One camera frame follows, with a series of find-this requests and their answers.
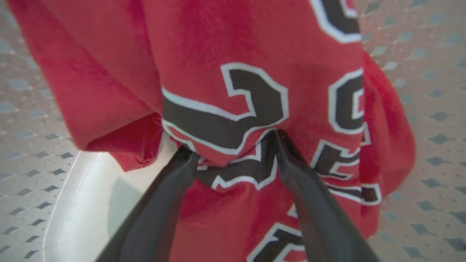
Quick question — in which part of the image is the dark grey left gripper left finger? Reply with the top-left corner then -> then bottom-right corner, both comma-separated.
95,146 -> 200,262

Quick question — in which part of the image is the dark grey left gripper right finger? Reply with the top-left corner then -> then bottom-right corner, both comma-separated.
272,130 -> 380,262

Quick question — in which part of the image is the red jersey with black lettering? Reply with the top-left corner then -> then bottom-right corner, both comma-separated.
7,0 -> 416,262

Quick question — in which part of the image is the white perforated laundry basket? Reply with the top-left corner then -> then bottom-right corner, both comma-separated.
0,0 -> 466,262

